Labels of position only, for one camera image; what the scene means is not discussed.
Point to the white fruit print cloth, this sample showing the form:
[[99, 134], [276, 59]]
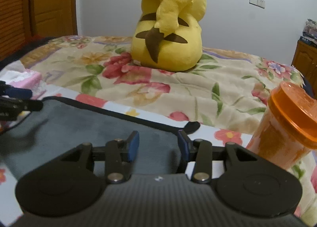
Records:
[[306, 171]]

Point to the orange plastic cup with lid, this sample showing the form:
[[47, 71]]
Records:
[[287, 131]]

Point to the purple and grey towel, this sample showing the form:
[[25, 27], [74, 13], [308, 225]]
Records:
[[49, 140]]

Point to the wooden door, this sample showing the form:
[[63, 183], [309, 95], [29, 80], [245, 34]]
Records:
[[53, 18]]

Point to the floral bed blanket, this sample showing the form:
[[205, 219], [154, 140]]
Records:
[[226, 90]]

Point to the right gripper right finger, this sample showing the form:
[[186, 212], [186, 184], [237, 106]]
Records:
[[198, 151]]

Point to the yellow Pikachu plush toy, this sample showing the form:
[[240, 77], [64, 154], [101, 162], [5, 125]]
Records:
[[168, 34]]

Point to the white wall switch socket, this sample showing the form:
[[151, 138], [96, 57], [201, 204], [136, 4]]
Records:
[[258, 3]]

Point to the pink tissue box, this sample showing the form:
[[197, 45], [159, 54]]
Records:
[[27, 79]]

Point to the wooden sideboard cabinet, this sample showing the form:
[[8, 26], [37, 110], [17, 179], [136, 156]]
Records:
[[304, 60]]

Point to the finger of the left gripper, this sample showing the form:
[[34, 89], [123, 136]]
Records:
[[12, 92], [11, 108]]

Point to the wooden slatted wardrobe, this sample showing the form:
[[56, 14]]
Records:
[[15, 26]]

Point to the stack of folded fabrics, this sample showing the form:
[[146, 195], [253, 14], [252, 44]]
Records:
[[309, 35]]

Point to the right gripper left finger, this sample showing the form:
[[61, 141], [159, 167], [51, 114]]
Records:
[[119, 154]]

